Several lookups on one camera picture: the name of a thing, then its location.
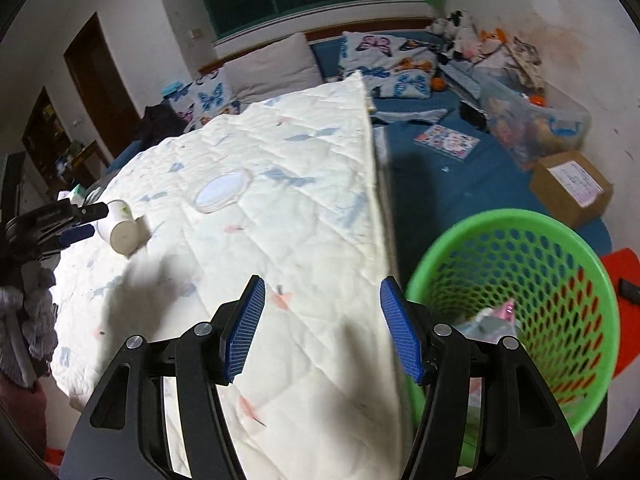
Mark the clear plastic storage bin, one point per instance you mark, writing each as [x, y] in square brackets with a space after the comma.
[530, 120]

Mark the dark cloth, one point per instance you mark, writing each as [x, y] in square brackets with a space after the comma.
[160, 122]

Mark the red plastic stool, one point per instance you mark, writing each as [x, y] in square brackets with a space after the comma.
[620, 265]

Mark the cat print cloth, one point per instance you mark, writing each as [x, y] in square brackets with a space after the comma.
[525, 60]

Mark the small patterned cloth strip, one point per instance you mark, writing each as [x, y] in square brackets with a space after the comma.
[410, 116]

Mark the colourful sticker sheet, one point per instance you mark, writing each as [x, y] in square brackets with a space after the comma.
[447, 141]

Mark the green plastic mesh basket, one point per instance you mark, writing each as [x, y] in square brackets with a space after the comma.
[500, 220]

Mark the white teal box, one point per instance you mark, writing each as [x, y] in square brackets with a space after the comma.
[77, 192]

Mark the grey pillow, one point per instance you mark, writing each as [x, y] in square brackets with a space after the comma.
[275, 67]

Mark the wooden headboard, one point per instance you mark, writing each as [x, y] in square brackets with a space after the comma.
[375, 24]

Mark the small orange ball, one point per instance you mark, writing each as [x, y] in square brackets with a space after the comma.
[438, 85]

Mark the orange fox plush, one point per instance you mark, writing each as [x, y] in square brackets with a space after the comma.
[492, 37]

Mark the black white cow plush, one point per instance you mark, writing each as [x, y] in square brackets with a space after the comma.
[457, 27]

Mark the patterned grey long box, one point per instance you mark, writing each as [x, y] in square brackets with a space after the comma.
[462, 80]

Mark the black device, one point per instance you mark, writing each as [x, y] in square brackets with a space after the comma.
[472, 115]

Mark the brown wooden door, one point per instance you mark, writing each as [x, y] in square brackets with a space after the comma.
[100, 85]

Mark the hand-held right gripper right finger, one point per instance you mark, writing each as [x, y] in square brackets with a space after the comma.
[400, 330]

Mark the dark wooden shelf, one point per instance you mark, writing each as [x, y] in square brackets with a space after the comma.
[45, 135]

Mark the clear round plastic lid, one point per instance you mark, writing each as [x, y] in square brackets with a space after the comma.
[220, 190]

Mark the small black object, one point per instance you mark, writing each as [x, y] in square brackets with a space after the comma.
[630, 290]

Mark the small jar with white label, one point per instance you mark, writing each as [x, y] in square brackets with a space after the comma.
[125, 230]

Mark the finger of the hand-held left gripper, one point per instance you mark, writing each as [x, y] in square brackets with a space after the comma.
[55, 215]
[75, 235]

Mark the blue bed sheet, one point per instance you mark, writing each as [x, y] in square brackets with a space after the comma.
[450, 185]

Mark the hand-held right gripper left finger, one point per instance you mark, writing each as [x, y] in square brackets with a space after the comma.
[245, 325]

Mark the cluttered wooden desk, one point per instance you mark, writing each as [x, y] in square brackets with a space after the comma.
[80, 162]

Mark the butterfly print pillow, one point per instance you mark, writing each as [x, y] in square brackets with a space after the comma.
[405, 82]
[210, 95]
[380, 47]

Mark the brown cardboard box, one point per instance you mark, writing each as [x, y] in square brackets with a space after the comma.
[570, 190]

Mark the white quilted blanket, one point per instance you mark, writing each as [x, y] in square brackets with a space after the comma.
[300, 210]

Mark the teal cloth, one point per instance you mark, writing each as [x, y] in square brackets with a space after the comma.
[174, 88]

